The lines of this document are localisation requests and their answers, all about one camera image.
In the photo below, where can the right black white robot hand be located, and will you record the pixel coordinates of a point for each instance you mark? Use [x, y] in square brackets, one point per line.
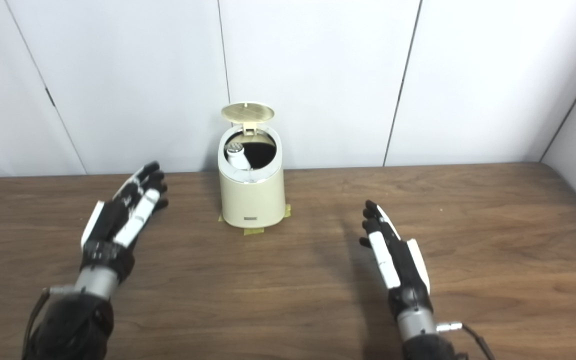
[403, 270]

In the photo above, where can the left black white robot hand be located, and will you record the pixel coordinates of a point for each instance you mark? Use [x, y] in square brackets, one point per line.
[113, 225]

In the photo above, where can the cream-colored plastic bin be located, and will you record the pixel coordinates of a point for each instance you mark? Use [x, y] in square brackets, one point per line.
[252, 200]

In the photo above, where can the small white plastic bottle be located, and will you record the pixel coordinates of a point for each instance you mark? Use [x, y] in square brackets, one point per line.
[238, 156]

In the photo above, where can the round cream bin lid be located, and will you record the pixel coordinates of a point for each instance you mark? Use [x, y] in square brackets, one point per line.
[248, 112]

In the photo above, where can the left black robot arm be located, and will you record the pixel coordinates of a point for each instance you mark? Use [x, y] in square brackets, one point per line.
[75, 320]

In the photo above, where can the black wall panel clip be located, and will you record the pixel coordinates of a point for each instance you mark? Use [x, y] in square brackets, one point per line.
[50, 97]

